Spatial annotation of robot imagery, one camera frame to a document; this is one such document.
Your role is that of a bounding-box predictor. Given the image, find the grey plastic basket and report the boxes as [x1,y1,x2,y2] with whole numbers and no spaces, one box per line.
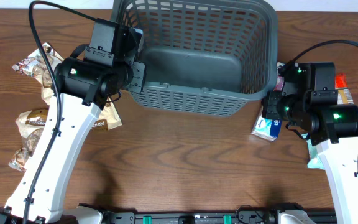
[111,0,278,116]

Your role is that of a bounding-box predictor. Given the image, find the treat bag bottom left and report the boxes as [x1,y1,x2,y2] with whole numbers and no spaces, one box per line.
[8,109,48,172]

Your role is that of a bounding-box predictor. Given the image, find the small teal wipes packet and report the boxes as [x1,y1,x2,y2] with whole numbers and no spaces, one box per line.
[306,139,324,170]

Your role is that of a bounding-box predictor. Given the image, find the Kleenex tissue multipack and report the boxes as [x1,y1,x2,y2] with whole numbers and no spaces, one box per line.
[251,62,284,142]

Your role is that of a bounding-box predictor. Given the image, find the treat bag top left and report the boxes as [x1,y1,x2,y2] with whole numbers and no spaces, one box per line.
[12,42,63,105]

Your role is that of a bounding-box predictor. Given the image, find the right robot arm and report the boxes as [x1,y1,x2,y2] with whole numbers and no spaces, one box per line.
[262,62,358,223]

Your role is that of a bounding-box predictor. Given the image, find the treat bag beige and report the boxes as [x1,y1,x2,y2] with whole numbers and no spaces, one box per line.
[91,103,122,131]

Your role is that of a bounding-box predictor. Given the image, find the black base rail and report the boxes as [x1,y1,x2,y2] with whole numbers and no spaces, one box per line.
[76,202,337,224]

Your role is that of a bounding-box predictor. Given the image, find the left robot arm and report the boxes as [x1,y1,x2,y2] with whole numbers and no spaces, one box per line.
[0,19,145,223]

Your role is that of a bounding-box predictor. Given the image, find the spaghetti pack red ends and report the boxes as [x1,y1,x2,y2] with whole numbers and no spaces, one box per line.
[335,73,354,105]

